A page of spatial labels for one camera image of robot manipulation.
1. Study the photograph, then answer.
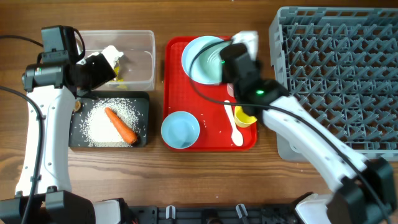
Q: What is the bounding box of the yellow snack wrapper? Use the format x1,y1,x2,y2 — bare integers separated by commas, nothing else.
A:
113,61,127,90

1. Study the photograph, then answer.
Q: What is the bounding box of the white tissue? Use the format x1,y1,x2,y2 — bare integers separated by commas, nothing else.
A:
77,45,124,69

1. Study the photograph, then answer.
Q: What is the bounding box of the mint green bowl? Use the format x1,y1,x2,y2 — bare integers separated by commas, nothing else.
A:
190,42,229,85

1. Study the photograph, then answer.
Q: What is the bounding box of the light blue plate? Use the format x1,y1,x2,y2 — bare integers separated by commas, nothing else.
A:
182,36,222,73

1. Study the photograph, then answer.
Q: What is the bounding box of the white rice pile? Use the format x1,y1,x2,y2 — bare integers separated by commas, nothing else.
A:
77,98,147,147

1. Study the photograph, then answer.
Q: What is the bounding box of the orange carrot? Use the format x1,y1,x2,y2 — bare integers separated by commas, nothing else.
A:
104,107,137,145

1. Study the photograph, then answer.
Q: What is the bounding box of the light blue bowl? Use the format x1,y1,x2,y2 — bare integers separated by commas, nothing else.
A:
161,111,200,149

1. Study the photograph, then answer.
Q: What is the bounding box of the pink plastic cup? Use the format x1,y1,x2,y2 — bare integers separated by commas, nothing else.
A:
226,83,234,98

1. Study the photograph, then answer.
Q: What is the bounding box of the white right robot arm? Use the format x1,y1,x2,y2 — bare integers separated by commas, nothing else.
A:
220,43,397,223

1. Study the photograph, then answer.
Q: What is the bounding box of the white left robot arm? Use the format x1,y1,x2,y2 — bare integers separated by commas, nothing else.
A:
1,26,116,223

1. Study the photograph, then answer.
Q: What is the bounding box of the black waste tray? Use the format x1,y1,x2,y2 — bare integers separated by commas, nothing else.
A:
69,91,149,147

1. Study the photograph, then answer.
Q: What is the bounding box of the grey dishwasher rack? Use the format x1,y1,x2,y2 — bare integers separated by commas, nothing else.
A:
269,7,397,161

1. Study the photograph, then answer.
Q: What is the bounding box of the clear plastic storage bin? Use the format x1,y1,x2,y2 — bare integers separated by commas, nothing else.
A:
75,30,155,91

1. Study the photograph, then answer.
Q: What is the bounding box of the yellow plastic cup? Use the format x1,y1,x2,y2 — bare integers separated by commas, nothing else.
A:
234,106,257,128

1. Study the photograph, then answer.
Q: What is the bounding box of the red plastic tray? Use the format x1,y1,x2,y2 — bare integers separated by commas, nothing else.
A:
163,36,257,151

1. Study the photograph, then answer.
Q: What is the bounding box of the cream plastic spoon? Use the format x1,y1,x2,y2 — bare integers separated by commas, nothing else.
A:
224,100,243,146

